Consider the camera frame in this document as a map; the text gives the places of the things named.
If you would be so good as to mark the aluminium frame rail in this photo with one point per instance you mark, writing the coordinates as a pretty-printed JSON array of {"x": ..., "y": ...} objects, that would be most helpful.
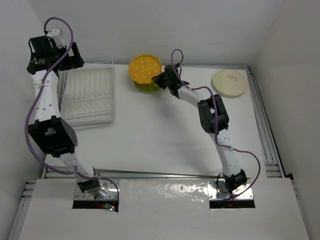
[{"x": 272, "y": 161}]

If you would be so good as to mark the metal base plate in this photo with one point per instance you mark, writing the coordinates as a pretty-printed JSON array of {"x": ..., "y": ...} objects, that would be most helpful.
[
  {"x": 106, "y": 192},
  {"x": 217, "y": 191}
]

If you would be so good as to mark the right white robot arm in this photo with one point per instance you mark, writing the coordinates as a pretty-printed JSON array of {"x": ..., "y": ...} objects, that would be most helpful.
[{"x": 214, "y": 120}]

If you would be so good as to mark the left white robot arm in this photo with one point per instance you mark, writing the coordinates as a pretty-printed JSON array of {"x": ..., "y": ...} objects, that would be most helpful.
[{"x": 44, "y": 124}]

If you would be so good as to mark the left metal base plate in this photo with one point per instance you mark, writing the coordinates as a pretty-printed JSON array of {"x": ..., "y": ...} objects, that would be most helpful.
[{"x": 106, "y": 192}]

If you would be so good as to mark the orange plate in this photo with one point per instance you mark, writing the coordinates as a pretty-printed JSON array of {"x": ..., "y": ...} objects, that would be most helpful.
[{"x": 143, "y": 67}]

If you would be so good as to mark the cream and green plate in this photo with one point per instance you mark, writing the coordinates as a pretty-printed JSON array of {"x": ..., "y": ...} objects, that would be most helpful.
[{"x": 229, "y": 83}]

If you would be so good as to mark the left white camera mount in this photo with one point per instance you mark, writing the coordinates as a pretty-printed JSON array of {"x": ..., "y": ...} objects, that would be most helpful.
[{"x": 57, "y": 35}]

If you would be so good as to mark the clear plastic dish rack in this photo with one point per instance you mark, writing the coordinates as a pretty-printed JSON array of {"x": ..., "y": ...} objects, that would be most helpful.
[{"x": 86, "y": 95}]

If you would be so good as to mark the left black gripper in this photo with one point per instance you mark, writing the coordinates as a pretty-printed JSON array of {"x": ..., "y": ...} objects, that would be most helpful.
[{"x": 72, "y": 62}]

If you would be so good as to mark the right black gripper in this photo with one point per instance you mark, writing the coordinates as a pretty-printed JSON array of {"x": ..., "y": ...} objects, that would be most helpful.
[{"x": 159, "y": 79}]

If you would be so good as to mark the green polka dot plate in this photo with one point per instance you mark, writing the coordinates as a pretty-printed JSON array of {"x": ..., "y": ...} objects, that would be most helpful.
[{"x": 148, "y": 88}]

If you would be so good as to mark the small green circuit board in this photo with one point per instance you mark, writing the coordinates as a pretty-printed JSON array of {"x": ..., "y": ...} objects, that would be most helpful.
[{"x": 109, "y": 207}]

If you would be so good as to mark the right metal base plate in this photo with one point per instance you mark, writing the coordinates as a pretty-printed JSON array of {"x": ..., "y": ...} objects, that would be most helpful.
[{"x": 217, "y": 191}]

